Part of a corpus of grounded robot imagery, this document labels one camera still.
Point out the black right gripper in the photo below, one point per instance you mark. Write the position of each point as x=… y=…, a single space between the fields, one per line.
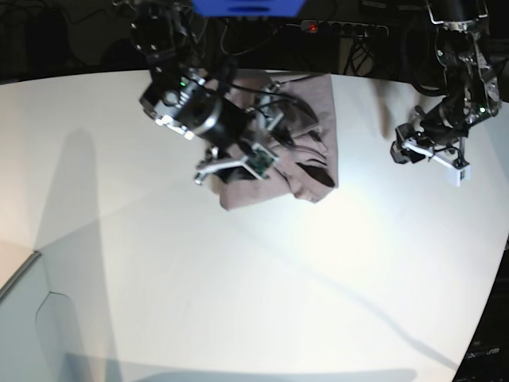
x=233 y=147

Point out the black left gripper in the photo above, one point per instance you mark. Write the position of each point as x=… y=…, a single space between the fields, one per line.
x=439 y=127

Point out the mauve grey t-shirt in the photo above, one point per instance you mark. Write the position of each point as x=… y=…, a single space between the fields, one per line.
x=307 y=165

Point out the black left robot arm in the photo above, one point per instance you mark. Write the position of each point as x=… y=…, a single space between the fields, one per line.
x=471 y=93

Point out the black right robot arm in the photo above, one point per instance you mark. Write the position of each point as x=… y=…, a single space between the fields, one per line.
x=161 y=31

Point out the blue plastic bin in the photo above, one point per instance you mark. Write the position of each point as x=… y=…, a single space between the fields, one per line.
x=248 y=8

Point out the black power strip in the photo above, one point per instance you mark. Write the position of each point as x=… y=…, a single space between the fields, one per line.
x=344 y=29

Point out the white cardboard box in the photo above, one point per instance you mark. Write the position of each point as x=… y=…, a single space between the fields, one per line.
x=38 y=328

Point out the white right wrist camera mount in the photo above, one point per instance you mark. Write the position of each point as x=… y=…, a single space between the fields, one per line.
x=263 y=112

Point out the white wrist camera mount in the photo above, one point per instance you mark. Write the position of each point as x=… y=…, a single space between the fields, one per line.
x=263 y=112
x=450 y=156

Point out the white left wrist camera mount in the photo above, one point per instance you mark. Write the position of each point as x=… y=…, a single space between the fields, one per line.
x=450 y=156

